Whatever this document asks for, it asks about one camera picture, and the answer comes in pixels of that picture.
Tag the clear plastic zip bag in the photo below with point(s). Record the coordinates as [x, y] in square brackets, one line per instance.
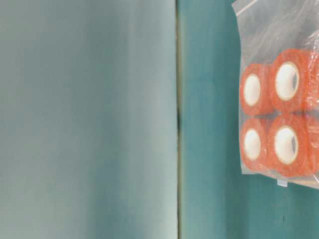
[267, 28]

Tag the orange tape roll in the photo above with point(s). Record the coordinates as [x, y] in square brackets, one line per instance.
[254, 90]
[294, 81]
[293, 142]
[254, 144]

